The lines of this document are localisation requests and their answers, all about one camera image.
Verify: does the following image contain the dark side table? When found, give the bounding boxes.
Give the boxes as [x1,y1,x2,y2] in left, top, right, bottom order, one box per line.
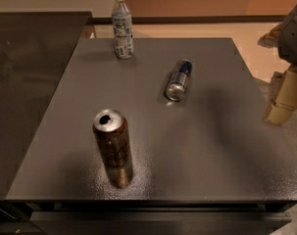
[0,12,91,201]

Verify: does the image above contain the brown opened soda can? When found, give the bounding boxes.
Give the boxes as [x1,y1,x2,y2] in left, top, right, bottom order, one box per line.
[92,109,130,167]

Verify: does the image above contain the blue silver redbull can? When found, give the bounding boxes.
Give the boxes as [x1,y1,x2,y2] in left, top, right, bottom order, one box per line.
[166,59,192,102]

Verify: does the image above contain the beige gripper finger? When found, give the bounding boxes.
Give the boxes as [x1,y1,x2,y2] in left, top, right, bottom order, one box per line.
[264,65,297,125]
[258,23,282,48]

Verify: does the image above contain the clear plastic water bottle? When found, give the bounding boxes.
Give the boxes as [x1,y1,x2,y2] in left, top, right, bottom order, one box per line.
[112,0,133,60]

